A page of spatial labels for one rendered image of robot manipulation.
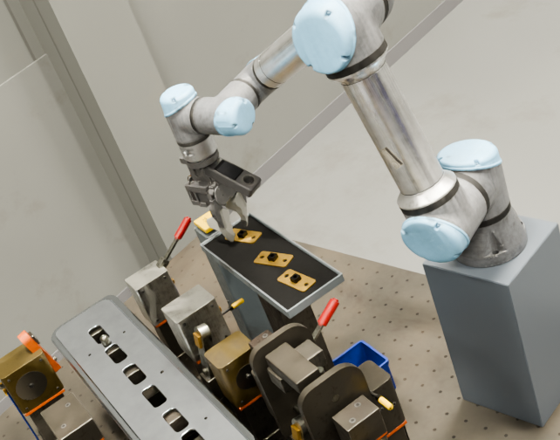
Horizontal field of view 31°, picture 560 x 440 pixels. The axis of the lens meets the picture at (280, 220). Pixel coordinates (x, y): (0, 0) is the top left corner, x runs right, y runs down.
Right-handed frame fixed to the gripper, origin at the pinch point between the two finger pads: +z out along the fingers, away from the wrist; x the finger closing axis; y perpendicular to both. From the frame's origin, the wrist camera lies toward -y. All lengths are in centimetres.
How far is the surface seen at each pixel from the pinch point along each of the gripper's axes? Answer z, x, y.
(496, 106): 118, -228, 64
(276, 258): 1.3, 5.5, -13.2
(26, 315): 89, -28, 165
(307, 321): 17.9, 6.3, -15.9
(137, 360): 18.0, 27.6, 17.4
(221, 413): 17.8, 34.6, -12.6
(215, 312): 10.0, 15.9, -0.3
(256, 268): 1.8, 8.8, -9.9
